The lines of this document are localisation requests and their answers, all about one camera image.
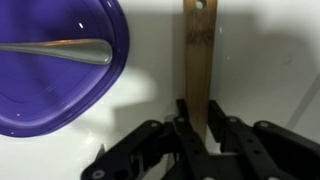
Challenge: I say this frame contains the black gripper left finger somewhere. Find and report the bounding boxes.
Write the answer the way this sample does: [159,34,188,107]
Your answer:
[80,98,214,180]

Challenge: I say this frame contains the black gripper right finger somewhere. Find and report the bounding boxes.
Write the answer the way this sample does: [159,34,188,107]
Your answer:
[208,99,320,180]

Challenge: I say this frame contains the wooden spatula with hole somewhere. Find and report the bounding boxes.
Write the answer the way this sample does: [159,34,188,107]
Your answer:
[182,0,219,142]

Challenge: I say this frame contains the purple plastic lid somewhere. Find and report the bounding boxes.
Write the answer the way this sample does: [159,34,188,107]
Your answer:
[0,0,131,139]

